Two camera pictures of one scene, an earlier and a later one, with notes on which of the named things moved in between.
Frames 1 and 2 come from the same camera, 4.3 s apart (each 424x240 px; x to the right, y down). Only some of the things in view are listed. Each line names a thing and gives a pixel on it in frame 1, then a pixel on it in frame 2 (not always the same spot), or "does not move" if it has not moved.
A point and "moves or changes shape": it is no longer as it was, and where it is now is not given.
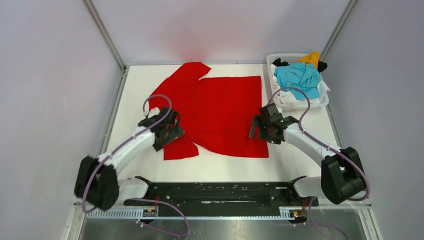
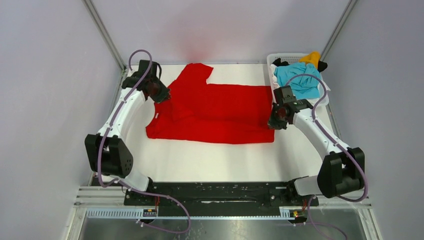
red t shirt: (216, 114) moves or changes shape
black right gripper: (259, 126) to (277, 120)
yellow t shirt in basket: (313, 58) does not move
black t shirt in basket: (322, 65) does not move
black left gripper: (175, 133) to (164, 95)
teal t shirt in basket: (302, 76) does not move
